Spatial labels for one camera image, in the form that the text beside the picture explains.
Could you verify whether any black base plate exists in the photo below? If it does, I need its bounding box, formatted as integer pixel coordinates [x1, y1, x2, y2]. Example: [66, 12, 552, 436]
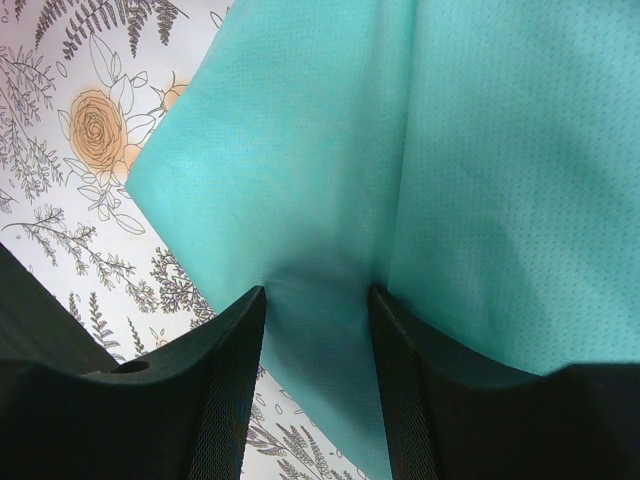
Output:
[1, 247, 118, 374]

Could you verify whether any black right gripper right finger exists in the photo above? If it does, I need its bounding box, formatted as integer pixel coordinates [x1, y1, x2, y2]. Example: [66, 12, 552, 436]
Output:
[368, 286, 639, 479]

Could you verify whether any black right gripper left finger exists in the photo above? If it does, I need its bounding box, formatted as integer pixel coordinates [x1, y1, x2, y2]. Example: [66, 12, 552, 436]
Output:
[1, 286, 265, 479]

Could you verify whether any teal t shirt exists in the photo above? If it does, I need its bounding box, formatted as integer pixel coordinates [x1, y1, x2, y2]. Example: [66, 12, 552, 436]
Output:
[126, 1, 639, 479]

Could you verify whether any floral tablecloth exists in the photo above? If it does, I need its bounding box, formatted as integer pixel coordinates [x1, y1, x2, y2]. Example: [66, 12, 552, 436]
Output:
[0, 0, 371, 480]

